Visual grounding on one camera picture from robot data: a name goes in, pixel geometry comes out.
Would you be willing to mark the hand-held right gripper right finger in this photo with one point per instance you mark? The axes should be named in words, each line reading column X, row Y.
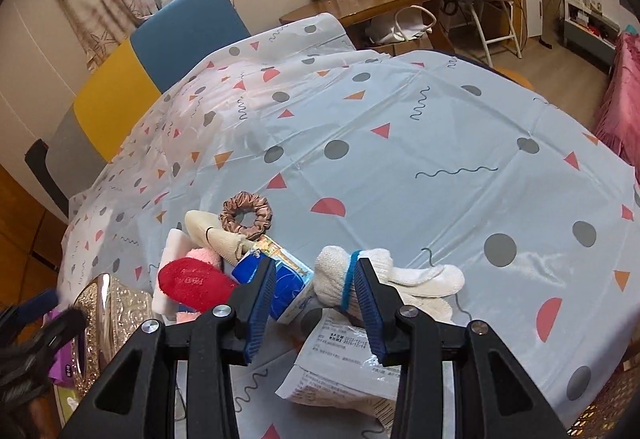
column 367, row 304

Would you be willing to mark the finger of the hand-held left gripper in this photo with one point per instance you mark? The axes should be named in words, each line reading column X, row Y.
column 65, row 325

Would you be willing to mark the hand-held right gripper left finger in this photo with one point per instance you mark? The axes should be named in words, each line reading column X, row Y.
column 262, row 299

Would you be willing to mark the blue tissue pack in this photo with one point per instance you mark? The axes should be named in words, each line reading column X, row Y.
column 290, row 279

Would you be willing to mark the purple packet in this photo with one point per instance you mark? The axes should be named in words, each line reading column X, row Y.
column 65, row 364

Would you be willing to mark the white knit glove blue cuff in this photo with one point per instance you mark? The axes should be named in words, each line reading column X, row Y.
column 330, row 269

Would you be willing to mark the silver embossed tissue box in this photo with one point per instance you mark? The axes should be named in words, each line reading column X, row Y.
column 120, row 314

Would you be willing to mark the white plastic packet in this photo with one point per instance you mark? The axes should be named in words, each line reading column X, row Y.
column 330, row 349

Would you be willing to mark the pink fuzzy sock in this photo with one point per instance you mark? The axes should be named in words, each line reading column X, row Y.
column 205, row 256

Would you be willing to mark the red plush slipper sock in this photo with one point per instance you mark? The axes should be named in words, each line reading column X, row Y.
column 190, row 281

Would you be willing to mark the brown satin scrunchie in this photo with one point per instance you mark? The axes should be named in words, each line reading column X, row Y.
column 230, row 219

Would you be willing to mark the wooden wardrobe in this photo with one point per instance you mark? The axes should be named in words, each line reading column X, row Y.
column 25, row 239

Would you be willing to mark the beige sock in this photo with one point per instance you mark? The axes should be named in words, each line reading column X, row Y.
column 200, row 224

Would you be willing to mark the white folded cloth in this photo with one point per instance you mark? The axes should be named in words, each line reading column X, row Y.
column 175, row 241

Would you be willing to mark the printed light blue tablecloth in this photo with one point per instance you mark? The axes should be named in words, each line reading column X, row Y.
column 400, row 169

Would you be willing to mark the black chair back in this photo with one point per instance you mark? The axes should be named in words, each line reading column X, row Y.
column 42, row 174

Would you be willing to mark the grey chair back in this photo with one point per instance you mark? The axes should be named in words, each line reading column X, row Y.
column 75, row 154

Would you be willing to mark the yellow chair back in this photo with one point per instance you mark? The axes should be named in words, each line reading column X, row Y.
column 115, row 104

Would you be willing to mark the wicker basket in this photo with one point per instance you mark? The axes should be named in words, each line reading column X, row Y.
column 610, row 404

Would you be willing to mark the wooden stool seat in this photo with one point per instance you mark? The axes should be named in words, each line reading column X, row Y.
column 515, row 78

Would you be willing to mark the white tote bag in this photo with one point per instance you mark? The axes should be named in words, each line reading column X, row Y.
column 390, row 26

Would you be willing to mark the blue chair back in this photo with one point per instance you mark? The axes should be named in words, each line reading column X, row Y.
column 190, row 29

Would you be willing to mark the curved wooden desk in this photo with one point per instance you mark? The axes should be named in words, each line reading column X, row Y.
column 360, row 6

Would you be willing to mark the pink bed cover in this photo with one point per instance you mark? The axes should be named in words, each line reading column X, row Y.
column 620, row 104

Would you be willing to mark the white low shelf unit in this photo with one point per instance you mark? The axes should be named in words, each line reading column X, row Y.
column 590, row 34

